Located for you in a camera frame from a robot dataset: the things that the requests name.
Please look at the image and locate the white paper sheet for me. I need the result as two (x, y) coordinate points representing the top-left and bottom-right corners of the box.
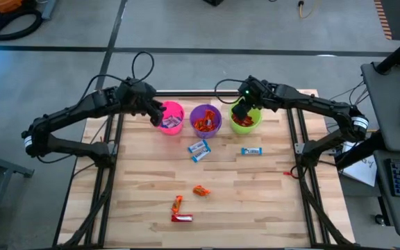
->
(340, 140), (378, 188)

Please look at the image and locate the thick black stand pole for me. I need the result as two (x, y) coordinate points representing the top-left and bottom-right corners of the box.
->
(335, 130), (387, 172)

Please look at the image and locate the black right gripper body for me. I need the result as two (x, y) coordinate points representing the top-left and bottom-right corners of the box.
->
(240, 75), (269, 107)

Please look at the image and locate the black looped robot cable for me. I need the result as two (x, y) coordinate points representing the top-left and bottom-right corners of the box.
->
(214, 78), (244, 105)
(130, 51), (156, 86)

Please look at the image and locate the pink plastic bucket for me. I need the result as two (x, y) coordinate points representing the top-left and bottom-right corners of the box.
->
(156, 100), (186, 136)

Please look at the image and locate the yellow extension cable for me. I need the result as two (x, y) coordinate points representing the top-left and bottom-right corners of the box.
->
(297, 0), (322, 20)

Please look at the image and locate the orange shop vacuum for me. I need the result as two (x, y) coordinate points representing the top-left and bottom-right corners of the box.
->
(0, 0), (26, 14)

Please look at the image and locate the black aluminium frame rail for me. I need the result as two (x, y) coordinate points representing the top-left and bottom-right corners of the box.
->
(299, 110), (352, 248)
(56, 162), (103, 248)
(153, 90), (242, 98)
(286, 107), (317, 248)
(99, 114), (124, 248)

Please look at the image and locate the black vacuum hose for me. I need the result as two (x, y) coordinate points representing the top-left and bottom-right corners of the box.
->
(0, 8), (44, 42)

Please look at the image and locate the grey desk top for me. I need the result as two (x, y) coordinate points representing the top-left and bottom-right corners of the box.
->
(360, 61), (400, 153)

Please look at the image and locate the purple plastic bucket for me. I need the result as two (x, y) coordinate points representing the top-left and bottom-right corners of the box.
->
(189, 103), (223, 140)

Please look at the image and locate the green plastic bucket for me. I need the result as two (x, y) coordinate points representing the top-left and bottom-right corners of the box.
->
(228, 100), (263, 135)

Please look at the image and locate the grey vacuum nozzle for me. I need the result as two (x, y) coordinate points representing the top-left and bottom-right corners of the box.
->
(41, 0), (59, 20)

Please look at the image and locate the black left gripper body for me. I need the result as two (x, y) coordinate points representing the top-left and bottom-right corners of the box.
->
(128, 81), (158, 114)

